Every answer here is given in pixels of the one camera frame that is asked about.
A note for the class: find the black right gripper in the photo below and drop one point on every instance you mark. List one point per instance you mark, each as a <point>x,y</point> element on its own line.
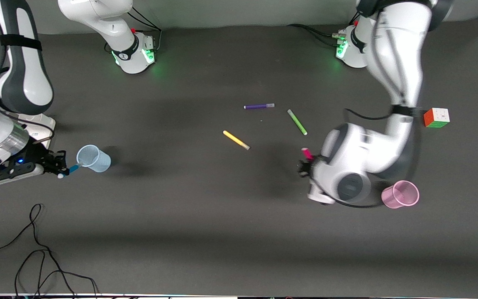
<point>40,157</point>

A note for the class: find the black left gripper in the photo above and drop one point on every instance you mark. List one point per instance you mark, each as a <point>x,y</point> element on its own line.
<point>306,167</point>

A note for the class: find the blue marker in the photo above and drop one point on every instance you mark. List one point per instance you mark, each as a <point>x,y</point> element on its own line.
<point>72,169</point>

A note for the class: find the pink marker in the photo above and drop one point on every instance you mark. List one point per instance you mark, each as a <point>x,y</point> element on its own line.
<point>306,153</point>

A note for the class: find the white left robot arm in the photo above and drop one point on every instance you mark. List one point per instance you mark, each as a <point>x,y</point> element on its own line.
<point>392,70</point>

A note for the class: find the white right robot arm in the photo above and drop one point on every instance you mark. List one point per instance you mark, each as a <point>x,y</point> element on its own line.
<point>23,74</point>

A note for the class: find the translucent blue cup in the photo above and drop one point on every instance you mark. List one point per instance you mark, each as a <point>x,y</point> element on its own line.
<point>94,158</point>

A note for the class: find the white stand with base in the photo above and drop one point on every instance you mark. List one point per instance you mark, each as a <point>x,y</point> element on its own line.
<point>42,128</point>

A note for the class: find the green marker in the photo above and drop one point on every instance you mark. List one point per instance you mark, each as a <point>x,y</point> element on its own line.
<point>297,122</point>

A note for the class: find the yellow marker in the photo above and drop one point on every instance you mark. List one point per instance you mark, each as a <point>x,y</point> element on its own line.
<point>236,140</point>

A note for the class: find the purple marker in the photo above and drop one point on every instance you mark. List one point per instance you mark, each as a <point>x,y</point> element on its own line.
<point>259,106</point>

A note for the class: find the translucent pink cup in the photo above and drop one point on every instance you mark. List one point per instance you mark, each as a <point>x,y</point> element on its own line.
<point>401,194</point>

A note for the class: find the colourful puzzle cube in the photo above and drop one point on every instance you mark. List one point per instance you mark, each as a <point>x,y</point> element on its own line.
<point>437,118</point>

